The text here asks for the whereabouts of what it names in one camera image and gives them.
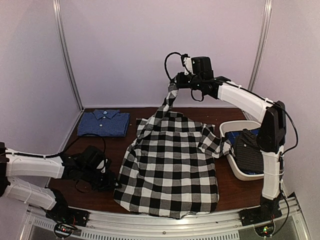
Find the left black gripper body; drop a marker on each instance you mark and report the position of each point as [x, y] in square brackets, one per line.
[98, 182]

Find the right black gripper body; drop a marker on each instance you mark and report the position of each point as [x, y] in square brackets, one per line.
[195, 82]

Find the black white checked shirt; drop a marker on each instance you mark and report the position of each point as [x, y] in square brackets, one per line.
[169, 169]

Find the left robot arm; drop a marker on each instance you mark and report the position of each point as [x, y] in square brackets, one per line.
[14, 164]

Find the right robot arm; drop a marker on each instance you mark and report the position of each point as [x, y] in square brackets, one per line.
[271, 137]

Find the folded blue shirt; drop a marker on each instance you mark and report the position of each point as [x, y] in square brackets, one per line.
[104, 123]

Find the white plastic basket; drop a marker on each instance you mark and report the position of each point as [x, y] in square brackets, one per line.
[234, 126]

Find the blue shirt in basket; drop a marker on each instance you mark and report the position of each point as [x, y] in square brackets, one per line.
[233, 135]

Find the left small circuit board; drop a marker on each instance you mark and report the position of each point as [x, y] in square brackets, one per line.
[63, 230]

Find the small circuit board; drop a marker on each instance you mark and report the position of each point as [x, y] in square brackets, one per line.
[63, 230]
[265, 230]

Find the dark striped shirt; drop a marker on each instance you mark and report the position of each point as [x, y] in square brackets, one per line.
[248, 156]

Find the right small circuit board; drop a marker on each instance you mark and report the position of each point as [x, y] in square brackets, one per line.
[265, 230]

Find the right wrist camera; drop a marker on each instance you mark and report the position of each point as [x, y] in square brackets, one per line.
[187, 64]

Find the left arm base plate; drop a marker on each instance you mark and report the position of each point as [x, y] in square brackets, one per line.
[68, 215]

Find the front aluminium rail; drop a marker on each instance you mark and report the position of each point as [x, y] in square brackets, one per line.
[221, 225]

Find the right aluminium frame post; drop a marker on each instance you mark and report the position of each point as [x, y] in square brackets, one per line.
[264, 31]

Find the aluminium frame post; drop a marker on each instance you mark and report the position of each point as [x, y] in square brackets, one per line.
[65, 53]
[264, 31]

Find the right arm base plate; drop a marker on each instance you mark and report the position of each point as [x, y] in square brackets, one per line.
[257, 215]

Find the left aluminium frame post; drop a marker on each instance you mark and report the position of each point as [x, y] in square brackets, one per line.
[65, 53]

